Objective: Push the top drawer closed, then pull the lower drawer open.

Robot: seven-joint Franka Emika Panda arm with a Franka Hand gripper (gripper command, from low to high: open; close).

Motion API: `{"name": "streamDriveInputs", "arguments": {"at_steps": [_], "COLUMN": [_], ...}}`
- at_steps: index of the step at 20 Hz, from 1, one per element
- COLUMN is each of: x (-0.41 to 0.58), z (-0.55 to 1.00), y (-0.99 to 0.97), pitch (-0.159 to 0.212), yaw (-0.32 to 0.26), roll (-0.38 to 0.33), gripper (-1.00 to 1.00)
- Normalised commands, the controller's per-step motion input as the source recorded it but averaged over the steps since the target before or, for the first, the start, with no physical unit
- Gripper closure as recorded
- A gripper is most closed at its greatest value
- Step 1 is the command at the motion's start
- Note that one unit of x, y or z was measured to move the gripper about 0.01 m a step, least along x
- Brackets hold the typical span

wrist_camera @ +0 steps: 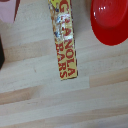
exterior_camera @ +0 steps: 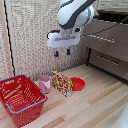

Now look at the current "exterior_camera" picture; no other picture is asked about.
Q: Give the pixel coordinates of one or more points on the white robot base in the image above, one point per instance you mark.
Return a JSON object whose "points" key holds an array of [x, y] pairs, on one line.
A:
{"points": [[121, 118]]}

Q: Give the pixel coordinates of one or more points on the red plastic shopping basket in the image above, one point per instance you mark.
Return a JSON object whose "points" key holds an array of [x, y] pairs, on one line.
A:
{"points": [[20, 100]]}

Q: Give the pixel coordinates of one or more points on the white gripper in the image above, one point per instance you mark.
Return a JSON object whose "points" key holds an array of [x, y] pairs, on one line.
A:
{"points": [[63, 39]]}

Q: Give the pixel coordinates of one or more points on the dark brown drawer cabinet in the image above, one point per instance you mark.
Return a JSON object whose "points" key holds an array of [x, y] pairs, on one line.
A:
{"points": [[113, 15]]}

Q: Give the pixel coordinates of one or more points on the colourful patterned snack box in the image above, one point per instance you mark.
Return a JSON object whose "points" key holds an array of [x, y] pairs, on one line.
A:
{"points": [[61, 83]]}

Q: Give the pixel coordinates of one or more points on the pink mug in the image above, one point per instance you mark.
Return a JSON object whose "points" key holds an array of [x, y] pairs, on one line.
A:
{"points": [[44, 83]]}

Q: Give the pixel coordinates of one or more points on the red bowl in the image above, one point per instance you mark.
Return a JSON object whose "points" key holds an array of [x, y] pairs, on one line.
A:
{"points": [[78, 84]]}

